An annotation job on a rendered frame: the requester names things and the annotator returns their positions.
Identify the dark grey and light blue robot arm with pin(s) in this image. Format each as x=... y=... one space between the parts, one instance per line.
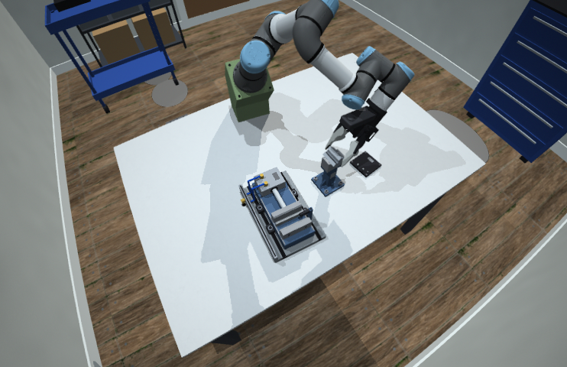
x=311 y=19

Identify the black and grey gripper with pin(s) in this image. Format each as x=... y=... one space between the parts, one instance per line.
x=362 y=133

